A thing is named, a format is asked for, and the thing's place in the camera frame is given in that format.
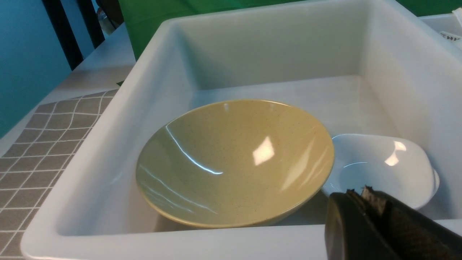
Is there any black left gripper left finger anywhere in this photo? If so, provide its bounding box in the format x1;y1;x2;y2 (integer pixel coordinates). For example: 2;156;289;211
324;192;400;260

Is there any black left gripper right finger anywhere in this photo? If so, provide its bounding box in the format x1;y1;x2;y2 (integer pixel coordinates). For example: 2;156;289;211
360;186;462;260

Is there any white square dish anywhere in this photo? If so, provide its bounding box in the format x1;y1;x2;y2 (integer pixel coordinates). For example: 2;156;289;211
322;134;440;209

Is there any yellow noodle bowl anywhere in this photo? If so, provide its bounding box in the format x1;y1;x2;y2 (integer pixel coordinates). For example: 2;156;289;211
135;99;335;229

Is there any large white plastic tub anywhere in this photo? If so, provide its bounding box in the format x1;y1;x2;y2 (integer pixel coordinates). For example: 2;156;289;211
21;0;461;260

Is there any white plastic spoon bin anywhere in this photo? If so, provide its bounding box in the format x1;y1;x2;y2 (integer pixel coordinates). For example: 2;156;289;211
420;7;462;50

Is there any grey grid table mat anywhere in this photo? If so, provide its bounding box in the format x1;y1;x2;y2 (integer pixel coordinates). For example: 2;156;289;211
0;90;117;260

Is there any black chair frame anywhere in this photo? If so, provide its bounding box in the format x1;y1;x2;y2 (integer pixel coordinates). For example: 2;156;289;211
41;0;105;71

